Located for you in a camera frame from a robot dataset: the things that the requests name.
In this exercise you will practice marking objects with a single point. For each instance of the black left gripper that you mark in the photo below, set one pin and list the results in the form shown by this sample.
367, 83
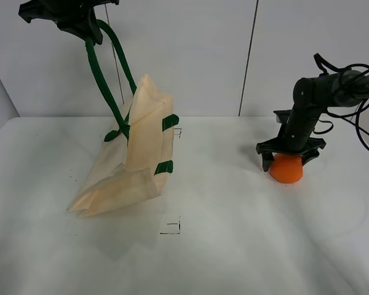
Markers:
79, 15

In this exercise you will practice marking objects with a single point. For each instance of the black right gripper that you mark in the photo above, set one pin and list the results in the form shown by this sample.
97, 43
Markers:
307, 150

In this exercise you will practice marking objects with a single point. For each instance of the orange with stem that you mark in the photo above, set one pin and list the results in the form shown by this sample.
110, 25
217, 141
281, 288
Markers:
286, 169

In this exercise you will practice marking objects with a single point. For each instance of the white linen bag green handles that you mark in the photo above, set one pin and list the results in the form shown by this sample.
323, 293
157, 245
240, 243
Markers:
135, 160

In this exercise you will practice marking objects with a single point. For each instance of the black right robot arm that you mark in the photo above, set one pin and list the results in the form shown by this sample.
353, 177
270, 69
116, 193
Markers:
312, 97

